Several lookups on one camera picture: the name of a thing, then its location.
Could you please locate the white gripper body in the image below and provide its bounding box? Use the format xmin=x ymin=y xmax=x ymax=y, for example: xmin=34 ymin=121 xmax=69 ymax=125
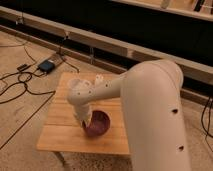
xmin=74 ymin=104 xmax=92 ymax=124

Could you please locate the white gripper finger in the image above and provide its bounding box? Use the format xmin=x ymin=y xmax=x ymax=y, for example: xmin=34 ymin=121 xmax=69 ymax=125
xmin=81 ymin=119 xmax=90 ymax=127

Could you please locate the dark purple ceramic bowl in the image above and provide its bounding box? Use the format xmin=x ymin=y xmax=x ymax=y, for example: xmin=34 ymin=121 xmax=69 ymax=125
xmin=82 ymin=110 xmax=110 ymax=137

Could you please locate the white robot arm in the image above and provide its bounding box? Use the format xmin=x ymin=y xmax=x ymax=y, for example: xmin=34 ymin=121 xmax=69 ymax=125
xmin=67 ymin=59 xmax=191 ymax=171

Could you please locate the wooden table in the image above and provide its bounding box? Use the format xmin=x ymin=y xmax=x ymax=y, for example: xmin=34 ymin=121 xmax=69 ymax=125
xmin=37 ymin=72 xmax=129 ymax=155

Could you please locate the black power adapter box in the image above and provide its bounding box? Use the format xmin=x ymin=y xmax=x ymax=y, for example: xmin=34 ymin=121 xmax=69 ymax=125
xmin=38 ymin=60 xmax=55 ymax=73

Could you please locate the small black device on floor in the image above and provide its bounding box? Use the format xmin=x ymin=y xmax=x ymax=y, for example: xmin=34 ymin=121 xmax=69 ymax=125
xmin=17 ymin=64 xmax=30 ymax=72

